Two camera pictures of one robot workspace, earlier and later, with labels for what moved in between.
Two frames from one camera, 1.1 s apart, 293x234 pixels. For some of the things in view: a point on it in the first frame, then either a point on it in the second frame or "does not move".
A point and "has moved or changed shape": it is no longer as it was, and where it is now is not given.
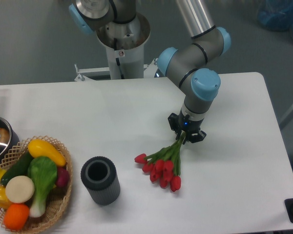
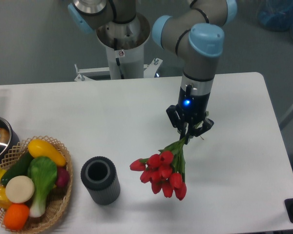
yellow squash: x=39 y=148 does not move
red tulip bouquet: x=164 y=165 has moved or changed shape
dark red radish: x=63 y=176 does not move
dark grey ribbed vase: x=99 y=176 does not move
